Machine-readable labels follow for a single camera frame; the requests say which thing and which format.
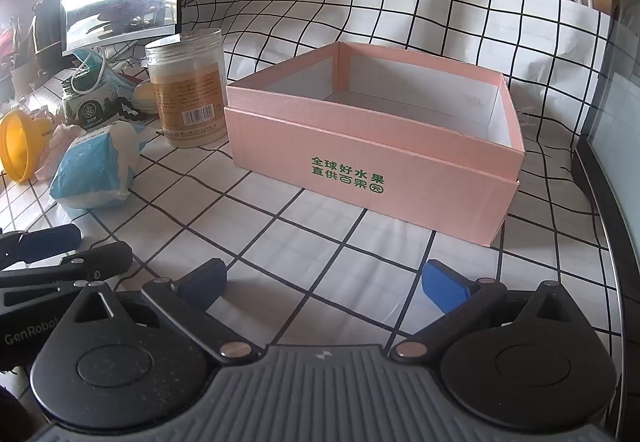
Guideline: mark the blue face mask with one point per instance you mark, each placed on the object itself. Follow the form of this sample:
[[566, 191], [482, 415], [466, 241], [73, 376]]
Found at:
[[117, 82]]

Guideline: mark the dark round object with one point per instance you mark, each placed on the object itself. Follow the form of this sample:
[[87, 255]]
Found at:
[[47, 27]]

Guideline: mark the tall clear plastic jar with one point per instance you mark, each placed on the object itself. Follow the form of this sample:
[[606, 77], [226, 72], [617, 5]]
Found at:
[[185, 92]]

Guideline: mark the glass panel computer case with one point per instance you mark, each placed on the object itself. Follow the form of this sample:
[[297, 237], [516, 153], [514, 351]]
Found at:
[[620, 172]]

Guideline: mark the beige round zipper pouch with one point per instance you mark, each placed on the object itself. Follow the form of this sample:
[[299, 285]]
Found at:
[[142, 95]]

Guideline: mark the white checked tablecloth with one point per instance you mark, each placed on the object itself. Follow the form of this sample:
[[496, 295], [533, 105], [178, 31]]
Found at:
[[350, 272]]

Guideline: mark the blue and white packet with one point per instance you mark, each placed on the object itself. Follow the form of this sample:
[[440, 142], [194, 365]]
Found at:
[[85, 167]]

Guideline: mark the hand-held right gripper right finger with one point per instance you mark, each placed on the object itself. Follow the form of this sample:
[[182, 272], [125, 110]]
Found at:
[[442, 287]]

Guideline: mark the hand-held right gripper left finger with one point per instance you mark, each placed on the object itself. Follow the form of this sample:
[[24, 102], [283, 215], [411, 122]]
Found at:
[[205, 279]]

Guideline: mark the small green label jar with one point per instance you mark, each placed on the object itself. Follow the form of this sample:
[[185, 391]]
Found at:
[[85, 110]]

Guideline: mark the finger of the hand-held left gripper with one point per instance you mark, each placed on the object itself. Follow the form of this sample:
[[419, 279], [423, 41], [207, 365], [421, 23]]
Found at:
[[100, 262], [50, 242]]

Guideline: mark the yellow round lid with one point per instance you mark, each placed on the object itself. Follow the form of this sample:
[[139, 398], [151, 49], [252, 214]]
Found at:
[[20, 142]]

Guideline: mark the pink cardboard box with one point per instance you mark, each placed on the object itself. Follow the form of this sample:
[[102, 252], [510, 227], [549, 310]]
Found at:
[[350, 162]]

